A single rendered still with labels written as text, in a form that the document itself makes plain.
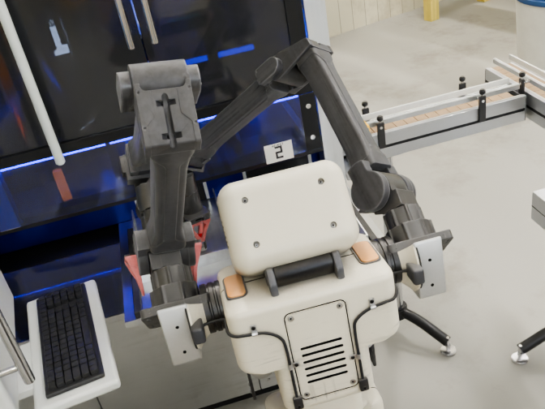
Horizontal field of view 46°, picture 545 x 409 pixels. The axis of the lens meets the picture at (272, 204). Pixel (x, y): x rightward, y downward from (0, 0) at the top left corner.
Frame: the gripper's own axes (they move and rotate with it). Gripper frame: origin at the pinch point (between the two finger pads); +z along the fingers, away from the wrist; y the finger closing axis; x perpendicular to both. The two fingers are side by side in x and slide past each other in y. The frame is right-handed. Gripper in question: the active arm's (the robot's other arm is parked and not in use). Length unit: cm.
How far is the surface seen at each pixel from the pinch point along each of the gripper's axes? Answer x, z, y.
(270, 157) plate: -30.3, -8.7, 11.1
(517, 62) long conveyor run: -137, -4, 16
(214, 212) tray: -10.9, 3.8, 16.4
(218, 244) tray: -4.6, 4.6, 0.1
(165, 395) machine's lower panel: 20, 71, 29
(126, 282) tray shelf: 22.4, 4.7, 2.0
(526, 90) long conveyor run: -124, -1, 0
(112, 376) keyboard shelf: 35.4, 13.2, -20.0
